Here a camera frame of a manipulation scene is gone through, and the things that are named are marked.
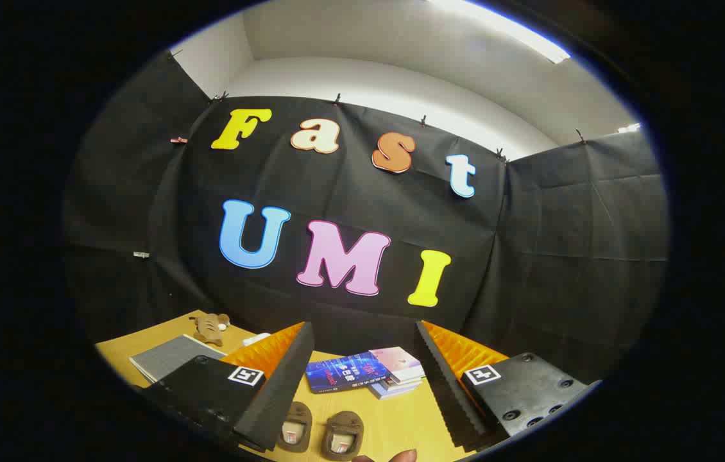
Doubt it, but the pink cover book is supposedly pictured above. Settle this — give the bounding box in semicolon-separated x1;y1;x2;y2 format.
369;346;426;381

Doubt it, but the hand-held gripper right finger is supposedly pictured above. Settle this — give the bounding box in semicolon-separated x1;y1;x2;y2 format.
414;320;602;449

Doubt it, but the dark blue book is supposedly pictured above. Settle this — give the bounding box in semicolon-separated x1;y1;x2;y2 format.
305;352;391;394

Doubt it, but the grey fabric storage box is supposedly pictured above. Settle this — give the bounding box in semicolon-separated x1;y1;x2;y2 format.
129;334;227;384

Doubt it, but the brown striped plush toy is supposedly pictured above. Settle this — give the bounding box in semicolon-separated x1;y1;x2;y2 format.
189;312;231;347

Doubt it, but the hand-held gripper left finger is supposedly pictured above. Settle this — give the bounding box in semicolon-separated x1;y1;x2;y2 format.
141;321;316;453

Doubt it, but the brown moccasin shoe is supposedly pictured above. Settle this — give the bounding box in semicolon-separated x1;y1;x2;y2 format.
277;401;313;453
321;411;365;461

